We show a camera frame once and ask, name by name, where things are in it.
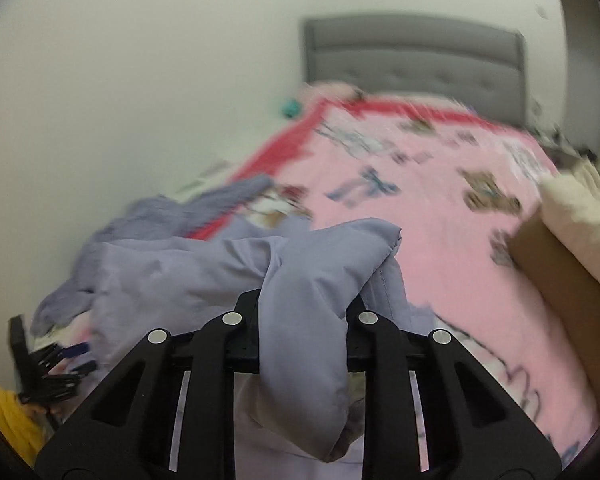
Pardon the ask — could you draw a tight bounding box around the teal small object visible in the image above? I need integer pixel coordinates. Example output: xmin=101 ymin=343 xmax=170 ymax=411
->
xmin=280 ymin=99 xmax=302 ymax=119

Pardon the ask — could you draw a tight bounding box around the pink plush pillow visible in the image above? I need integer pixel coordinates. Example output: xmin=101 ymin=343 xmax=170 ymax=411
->
xmin=296 ymin=81 xmax=364 ymax=106

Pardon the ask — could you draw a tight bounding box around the pink cartoon blanket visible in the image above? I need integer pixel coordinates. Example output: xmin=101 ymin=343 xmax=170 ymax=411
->
xmin=34 ymin=96 xmax=600 ymax=456

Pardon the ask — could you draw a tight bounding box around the lavender puffer jacket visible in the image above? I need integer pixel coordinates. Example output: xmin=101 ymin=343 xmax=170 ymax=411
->
xmin=31 ymin=174 xmax=436 ymax=462

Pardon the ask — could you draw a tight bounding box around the yellow fuzzy sleeve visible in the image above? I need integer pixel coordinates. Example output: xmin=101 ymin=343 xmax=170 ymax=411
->
xmin=0 ymin=387 xmax=48 ymax=468

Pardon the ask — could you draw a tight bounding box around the grey upholstered headboard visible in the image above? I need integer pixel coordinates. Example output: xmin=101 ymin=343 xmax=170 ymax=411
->
xmin=302 ymin=13 xmax=528 ymax=128

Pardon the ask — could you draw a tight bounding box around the cream fluffy pillow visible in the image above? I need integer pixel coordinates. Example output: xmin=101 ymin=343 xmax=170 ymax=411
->
xmin=539 ymin=160 xmax=600 ymax=284

